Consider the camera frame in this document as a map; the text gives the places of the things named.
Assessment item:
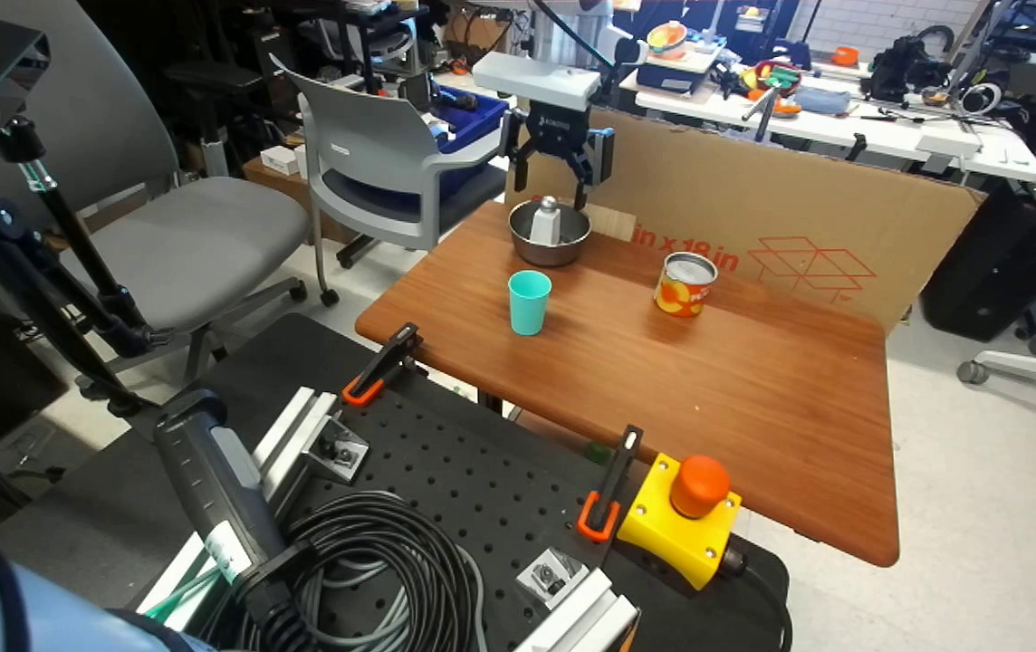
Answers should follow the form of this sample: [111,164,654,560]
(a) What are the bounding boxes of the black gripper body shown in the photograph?
[522,100,597,164]

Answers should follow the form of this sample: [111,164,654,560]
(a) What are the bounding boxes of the stainless steel bowl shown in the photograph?
[507,195,597,271]

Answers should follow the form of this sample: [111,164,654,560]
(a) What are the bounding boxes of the blue plastic bin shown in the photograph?
[420,78,513,154]

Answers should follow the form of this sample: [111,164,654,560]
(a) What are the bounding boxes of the brown cardboard box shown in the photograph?
[440,0,548,67]

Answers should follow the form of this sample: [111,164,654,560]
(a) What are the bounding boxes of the teal plastic cup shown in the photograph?
[504,268,558,340]

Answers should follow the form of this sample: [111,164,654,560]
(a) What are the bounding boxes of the grey plastic chair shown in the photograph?
[266,49,513,311]

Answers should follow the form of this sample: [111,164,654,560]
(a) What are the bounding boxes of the orange label tin can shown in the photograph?
[650,250,723,321]

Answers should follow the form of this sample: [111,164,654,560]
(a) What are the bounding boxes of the dark blue cabinet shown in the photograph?
[604,0,812,113]

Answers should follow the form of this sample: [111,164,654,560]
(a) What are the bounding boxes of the brown cardboard panel red print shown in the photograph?
[504,89,985,337]

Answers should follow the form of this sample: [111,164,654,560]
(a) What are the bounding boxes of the black perforated mounting board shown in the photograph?
[298,364,794,652]

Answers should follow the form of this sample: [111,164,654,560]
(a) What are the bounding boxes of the white cluttered table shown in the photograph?
[618,64,1036,183]

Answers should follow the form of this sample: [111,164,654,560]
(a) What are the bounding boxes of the grey fabric office chair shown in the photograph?
[0,0,315,414]

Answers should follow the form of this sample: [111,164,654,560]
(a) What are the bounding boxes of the black backpack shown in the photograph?
[865,31,945,105]

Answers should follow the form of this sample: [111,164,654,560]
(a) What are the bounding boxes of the yellow emergency stop box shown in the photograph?
[613,451,746,595]

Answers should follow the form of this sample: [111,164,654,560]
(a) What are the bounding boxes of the black bag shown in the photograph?
[916,192,1036,344]

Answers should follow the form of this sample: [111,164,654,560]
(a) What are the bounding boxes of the dark grey power box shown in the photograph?
[150,389,292,584]

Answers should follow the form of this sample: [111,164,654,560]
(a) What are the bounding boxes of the black tripod stand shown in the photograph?
[0,113,166,421]

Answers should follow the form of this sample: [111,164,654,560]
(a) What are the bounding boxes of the swivel chair base with casters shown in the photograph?
[953,256,1036,498]

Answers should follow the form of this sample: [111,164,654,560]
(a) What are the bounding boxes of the pale blue rounded cover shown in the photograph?
[0,536,183,652]

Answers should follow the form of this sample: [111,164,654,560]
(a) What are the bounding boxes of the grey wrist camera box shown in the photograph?
[586,123,622,183]

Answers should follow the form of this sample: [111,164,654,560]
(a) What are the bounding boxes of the black clamp orange handle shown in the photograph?
[338,319,428,414]
[572,425,647,548]

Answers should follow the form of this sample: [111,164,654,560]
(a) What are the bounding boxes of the white aluminium profile rail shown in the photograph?
[132,382,345,618]
[513,548,643,652]

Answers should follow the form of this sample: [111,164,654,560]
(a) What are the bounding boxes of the black coiled cable bundle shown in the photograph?
[219,484,491,652]

